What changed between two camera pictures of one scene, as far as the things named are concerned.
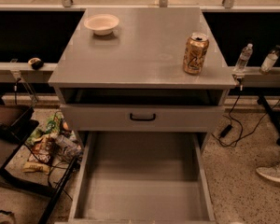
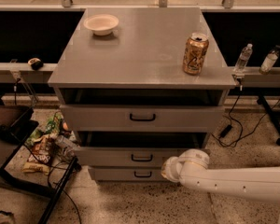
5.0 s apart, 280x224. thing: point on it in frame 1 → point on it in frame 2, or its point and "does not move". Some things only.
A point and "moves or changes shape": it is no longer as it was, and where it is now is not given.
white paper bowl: x=102 y=23 does not move
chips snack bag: x=39 y=158 does not move
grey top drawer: x=139 y=118 does not move
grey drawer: x=142 y=177 moves or changes shape
